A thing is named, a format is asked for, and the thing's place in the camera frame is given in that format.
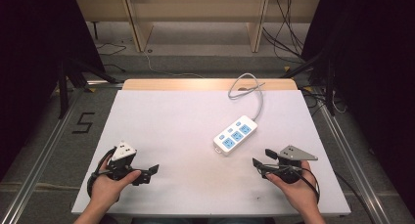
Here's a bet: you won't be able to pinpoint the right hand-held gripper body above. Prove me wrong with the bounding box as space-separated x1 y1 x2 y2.
270 145 319 185

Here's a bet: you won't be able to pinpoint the thin black floor cable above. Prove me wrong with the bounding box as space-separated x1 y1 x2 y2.
95 42 127 73

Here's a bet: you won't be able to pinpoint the white power strip blue sockets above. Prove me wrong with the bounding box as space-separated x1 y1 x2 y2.
212 114 258 157

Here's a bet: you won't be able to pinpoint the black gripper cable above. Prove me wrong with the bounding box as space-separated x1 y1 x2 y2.
86 147 116 199
292 166 321 205

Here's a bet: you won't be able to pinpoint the white floor cable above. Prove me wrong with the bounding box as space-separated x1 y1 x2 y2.
142 50 205 79

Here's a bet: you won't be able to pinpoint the white table mat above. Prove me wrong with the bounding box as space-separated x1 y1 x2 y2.
71 89 351 217

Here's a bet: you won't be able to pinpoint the person's right hand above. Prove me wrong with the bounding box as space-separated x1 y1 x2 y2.
265 160 319 215

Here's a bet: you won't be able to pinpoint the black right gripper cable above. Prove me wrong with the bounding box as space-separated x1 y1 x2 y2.
292 166 321 205

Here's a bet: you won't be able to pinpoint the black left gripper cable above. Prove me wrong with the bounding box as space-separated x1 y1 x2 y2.
86 147 116 199

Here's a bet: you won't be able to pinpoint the person's left hand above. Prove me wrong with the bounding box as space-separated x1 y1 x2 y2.
90 155 142 207

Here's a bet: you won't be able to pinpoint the grey power strip cable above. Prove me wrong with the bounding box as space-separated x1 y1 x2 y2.
227 72 266 121

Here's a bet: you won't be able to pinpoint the aluminium floor rail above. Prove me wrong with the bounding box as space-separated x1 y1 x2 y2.
317 101 391 224
0 86 82 224

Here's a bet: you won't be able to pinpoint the light wooden shelf unit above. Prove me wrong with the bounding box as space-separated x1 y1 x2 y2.
74 0 322 54

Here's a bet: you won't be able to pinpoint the black metal stand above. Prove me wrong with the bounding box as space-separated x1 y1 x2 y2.
279 46 339 116
57 56 119 119

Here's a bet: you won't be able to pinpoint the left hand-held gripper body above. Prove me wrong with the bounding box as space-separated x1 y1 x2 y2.
106 140 145 183

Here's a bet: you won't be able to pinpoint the bundle of black floor cables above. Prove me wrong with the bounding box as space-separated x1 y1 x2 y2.
261 0 306 65

